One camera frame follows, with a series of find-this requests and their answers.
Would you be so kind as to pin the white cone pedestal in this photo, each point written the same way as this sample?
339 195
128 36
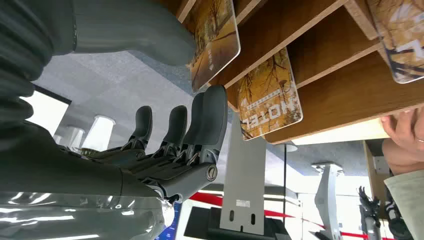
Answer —
97 134
71 137

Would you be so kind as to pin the grey metal plate stand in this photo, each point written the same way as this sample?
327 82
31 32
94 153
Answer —
243 179

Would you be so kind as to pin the black pole stand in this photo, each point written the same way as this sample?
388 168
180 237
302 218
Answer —
284 185

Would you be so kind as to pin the wooden card rack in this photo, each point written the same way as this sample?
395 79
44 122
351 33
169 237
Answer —
331 49

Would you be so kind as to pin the pale grey curved stand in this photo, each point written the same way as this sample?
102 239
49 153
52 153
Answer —
326 202

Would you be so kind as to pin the background humanoid robot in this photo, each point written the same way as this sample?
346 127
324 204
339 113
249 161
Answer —
369 205

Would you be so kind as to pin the white wall socket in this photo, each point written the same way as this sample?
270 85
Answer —
381 164

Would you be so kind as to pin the ribbed grey right arm sleeve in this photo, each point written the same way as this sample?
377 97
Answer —
26 43

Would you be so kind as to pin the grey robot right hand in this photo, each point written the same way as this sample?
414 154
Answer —
66 165

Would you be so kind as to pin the red barrier tape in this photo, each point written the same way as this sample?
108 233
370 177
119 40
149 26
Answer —
208 199

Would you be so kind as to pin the black stand base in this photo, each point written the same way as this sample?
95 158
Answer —
198 222

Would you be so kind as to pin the person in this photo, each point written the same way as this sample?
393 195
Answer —
409 198

